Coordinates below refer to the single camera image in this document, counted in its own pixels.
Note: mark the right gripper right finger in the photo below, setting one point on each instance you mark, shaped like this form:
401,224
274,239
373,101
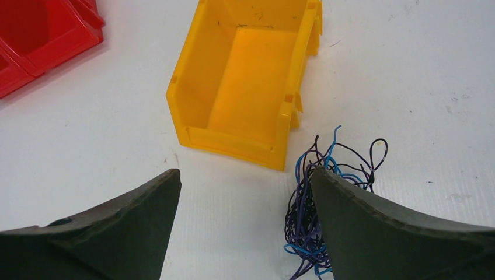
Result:
370,237

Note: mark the yellow bin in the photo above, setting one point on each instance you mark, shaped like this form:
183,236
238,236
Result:
236,87

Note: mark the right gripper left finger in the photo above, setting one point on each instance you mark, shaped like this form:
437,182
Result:
124,238

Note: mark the red double bin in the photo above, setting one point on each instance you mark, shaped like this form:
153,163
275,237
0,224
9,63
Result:
37,36

